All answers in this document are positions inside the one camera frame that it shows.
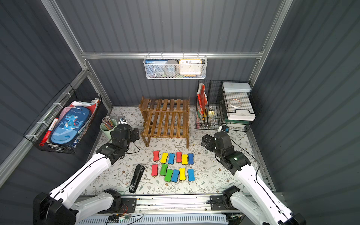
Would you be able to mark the yellow eraser tier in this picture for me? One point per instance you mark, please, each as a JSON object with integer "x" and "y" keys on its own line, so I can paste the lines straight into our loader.
{"x": 182, "y": 175}
{"x": 164, "y": 158}

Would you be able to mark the tape roll on organizer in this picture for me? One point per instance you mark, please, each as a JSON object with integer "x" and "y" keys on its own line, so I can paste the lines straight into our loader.
{"x": 235, "y": 103}

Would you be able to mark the yellow alarm clock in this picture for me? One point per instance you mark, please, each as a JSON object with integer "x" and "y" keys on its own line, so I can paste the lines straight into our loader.
{"x": 190, "y": 67}

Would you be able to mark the red eraser tier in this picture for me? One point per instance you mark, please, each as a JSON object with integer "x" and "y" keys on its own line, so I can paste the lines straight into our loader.
{"x": 154, "y": 170}
{"x": 156, "y": 156}

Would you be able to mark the white box on organizer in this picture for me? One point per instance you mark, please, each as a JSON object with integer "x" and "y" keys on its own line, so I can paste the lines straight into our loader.
{"x": 241, "y": 91}

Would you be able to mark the red book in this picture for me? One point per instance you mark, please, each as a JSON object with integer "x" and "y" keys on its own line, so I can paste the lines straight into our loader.
{"x": 202, "y": 98}

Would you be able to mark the black stapler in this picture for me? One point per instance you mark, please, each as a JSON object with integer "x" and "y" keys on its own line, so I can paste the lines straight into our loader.
{"x": 138, "y": 173}

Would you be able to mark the colored pencils bunch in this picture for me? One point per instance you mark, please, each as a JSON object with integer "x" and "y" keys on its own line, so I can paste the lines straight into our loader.
{"x": 108, "y": 123}

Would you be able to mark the blue dinosaur pencil case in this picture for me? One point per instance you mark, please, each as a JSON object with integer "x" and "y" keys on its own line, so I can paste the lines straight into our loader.
{"x": 67, "y": 129}

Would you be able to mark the clear tape roll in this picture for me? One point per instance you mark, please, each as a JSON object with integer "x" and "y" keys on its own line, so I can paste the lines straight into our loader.
{"x": 171, "y": 68}

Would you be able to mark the red marker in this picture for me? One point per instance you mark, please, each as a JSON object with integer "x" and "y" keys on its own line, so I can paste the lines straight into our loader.
{"x": 46, "y": 138}

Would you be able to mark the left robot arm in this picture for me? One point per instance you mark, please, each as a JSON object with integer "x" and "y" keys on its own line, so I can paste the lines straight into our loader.
{"x": 59, "y": 206}

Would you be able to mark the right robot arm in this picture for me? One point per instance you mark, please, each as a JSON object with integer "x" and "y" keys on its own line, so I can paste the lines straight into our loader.
{"x": 258, "y": 191}

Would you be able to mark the white mesh hanging basket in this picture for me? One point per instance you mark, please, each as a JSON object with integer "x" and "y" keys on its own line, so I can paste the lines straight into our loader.
{"x": 179, "y": 76}

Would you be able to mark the black wire wall basket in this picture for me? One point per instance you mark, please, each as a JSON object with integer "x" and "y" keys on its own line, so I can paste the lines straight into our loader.
{"x": 38, "y": 129}

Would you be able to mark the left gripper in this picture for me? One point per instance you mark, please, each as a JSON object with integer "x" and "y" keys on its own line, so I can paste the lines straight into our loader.
{"x": 134, "y": 134}

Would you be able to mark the blue eraser tier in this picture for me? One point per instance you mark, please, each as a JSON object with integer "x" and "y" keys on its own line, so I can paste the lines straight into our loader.
{"x": 171, "y": 158}

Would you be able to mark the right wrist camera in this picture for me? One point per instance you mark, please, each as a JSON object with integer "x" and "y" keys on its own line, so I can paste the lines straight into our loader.
{"x": 224, "y": 128}

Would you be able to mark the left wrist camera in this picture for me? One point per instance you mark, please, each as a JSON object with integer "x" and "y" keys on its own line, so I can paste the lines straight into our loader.
{"x": 122, "y": 120}

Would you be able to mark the green eraser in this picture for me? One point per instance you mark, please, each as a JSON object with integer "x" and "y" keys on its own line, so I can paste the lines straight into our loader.
{"x": 168, "y": 175}
{"x": 163, "y": 170}

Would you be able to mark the black wire desk organizer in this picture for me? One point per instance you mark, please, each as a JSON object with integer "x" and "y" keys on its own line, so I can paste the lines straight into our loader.
{"x": 215, "y": 109}

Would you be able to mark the blue eraser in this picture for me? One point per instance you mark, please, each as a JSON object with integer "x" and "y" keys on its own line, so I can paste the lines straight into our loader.
{"x": 191, "y": 175}
{"x": 190, "y": 158}
{"x": 175, "y": 176}

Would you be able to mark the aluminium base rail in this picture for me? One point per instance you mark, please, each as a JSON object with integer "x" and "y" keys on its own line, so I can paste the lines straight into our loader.
{"x": 174, "y": 205}

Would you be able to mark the green pencil cup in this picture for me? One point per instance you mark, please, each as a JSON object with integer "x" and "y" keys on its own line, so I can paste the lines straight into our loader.
{"x": 106, "y": 132}

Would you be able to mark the blue box in basket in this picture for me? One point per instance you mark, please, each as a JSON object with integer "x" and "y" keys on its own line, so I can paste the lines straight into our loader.
{"x": 154, "y": 67}

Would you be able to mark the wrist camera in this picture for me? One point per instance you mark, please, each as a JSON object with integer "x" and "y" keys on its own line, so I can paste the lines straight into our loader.
{"x": 122, "y": 120}
{"x": 224, "y": 128}

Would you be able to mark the wooden two-tier shelf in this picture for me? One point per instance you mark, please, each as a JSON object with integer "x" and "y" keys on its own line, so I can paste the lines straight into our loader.
{"x": 165, "y": 118}

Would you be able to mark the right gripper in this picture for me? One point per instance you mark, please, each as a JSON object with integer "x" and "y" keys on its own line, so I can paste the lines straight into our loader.
{"x": 208, "y": 141}

